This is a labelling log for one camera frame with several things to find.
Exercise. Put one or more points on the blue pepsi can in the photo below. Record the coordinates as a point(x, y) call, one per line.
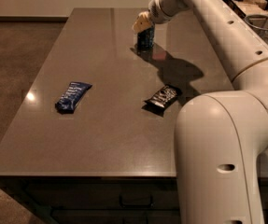
point(145, 39)

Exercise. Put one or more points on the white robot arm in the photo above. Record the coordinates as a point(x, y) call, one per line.
point(219, 135)

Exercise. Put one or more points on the dark cabinet with drawers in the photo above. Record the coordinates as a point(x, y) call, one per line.
point(93, 198)

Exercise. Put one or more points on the black snack bag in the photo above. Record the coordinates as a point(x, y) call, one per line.
point(164, 97)

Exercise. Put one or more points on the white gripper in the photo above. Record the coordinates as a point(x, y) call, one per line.
point(158, 12)

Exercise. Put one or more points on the black drawer handle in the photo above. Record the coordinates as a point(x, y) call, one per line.
point(130, 200)

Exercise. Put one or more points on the blue snack wrapper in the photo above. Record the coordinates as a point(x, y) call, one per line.
point(71, 97)

